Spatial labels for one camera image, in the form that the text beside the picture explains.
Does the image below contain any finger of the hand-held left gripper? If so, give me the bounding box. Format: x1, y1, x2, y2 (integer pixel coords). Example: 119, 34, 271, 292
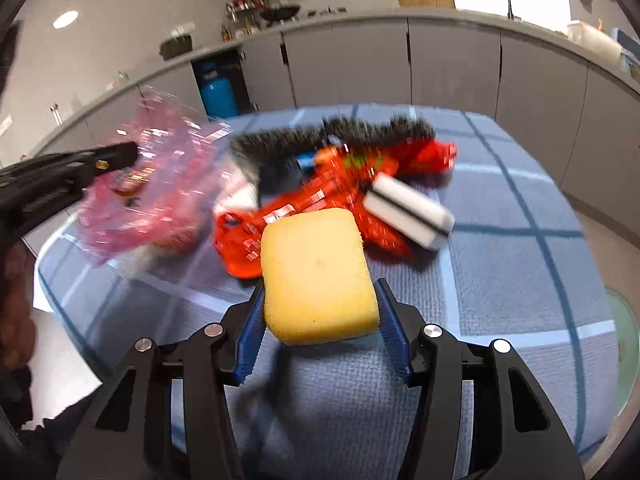
70, 141, 139, 182

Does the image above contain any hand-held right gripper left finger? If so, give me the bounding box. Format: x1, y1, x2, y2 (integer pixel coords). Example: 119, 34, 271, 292
55, 282, 267, 480

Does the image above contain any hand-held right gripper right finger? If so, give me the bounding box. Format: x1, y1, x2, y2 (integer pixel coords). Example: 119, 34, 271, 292
376, 277, 586, 480

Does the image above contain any pink plastic bag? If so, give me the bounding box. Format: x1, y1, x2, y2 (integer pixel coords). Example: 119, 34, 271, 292
77, 87, 242, 267

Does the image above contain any yellow sponge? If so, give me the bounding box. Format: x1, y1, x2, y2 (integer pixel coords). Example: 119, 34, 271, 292
261, 208, 380, 346

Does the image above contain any round glass bin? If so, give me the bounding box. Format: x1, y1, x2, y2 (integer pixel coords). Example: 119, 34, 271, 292
602, 285, 640, 421

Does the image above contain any blue checked tablecloth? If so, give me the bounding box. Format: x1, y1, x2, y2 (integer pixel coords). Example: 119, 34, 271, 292
35, 102, 621, 480

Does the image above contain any blue gas cylinder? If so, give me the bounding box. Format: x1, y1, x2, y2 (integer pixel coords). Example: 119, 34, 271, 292
200, 72, 239, 119

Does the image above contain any white black-striped sponge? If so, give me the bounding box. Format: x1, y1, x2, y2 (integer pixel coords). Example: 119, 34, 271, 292
362, 171, 456, 251

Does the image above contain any dark cooking pot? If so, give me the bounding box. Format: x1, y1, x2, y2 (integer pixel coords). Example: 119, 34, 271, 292
159, 32, 194, 61

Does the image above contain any spice bottle rack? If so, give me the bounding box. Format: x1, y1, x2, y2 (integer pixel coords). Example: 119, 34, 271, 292
220, 0, 263, 43

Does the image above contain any black wok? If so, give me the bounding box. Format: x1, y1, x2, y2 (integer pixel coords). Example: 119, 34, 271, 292
260, 4, 301, 26

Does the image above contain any grey kitchen cabinet counter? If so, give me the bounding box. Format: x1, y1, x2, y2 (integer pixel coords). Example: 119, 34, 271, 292
0, 10, 640, 216

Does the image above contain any white plastic container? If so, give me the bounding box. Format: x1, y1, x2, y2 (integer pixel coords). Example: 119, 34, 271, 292
567, 20, 623, 63

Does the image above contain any teal dish rack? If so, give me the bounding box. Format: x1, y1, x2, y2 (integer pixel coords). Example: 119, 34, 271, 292
610, 27, 640, 83

